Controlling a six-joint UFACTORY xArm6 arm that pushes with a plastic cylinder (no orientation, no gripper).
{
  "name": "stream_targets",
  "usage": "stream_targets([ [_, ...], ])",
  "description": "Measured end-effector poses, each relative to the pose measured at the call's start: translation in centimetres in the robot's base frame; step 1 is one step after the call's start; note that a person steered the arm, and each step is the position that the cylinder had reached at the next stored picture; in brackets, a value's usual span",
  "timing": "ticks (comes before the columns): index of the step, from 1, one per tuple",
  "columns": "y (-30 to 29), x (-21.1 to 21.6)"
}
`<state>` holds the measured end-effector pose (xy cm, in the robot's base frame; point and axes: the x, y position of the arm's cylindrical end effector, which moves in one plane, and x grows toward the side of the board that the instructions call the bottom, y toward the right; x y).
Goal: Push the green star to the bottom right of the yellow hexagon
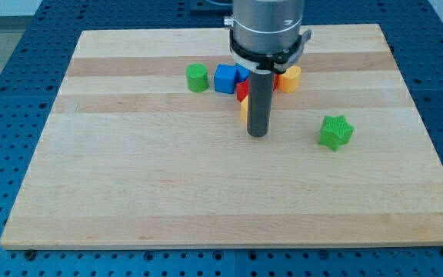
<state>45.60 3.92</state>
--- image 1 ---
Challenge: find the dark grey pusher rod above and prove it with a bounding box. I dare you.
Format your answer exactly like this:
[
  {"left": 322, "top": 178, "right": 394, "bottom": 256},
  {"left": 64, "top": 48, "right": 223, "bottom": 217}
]
[{"left": 247, "top": 72, "right": 275, "bottom": 137}]

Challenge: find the black clamp ring mount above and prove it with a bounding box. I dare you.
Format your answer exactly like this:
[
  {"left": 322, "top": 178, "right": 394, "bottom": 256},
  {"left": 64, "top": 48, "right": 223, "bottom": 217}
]
[{"left": 229, "top": 29, "right": 311, "bottom": 74}]

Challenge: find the green star block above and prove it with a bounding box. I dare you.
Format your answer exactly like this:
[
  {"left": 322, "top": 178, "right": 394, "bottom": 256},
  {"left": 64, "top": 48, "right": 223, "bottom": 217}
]
[{"left": 318, "top": 115, "right": 355, "bottom": 152}]

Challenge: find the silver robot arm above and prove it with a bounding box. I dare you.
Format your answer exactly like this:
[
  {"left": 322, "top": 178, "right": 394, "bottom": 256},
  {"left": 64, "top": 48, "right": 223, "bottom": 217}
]
[{"left": 225, "top": 0, "right": 312, "bottom": 137}]

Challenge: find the yellow hexagon block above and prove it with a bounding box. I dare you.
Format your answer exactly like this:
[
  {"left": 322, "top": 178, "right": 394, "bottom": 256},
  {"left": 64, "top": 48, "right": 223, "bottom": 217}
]
[{"left": 240, "top": 96, "right": 248, "bottom": 123}]

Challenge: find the red block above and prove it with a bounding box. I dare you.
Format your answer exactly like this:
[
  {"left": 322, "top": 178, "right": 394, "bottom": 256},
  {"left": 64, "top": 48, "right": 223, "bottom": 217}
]
[{"left": 235, "top": 75, "right": 278, "bottom": 102}]

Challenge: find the blue block behind rod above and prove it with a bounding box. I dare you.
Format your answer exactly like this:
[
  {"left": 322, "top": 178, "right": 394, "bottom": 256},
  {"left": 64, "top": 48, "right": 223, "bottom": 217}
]
[{"left": 235, "top": 63, "right": 250, "bottom": 83}]

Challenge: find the orange yellow rounded block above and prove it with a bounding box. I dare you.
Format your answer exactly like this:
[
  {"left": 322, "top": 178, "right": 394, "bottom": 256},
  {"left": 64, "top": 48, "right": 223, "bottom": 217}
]
[{"left": 277, "top": 65, "right": 301, "bottom": 93}]

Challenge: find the blue cube block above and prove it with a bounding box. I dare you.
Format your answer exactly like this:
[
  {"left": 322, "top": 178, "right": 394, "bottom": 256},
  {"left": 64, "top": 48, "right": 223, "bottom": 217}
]
[{"left": 214, "top": 64, "right": 237, "bottom": 94}]

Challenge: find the green cylinder block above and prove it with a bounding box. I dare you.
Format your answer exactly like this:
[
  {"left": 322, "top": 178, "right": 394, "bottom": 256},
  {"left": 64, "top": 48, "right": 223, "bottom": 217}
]
[{"left": 185, "top": 63, "right": 209, "bottom": 92}]

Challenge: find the wooden board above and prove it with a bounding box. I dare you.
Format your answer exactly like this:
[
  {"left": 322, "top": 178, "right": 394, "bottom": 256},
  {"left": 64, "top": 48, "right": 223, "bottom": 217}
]
[{"left": 0, "top": 24, "right": 443, "bottom": 250}]

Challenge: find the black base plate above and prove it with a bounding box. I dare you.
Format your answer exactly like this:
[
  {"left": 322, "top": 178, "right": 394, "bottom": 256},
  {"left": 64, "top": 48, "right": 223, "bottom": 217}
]
[{"left": 188, "top": 0, "right": 233, "bottom": 16}]

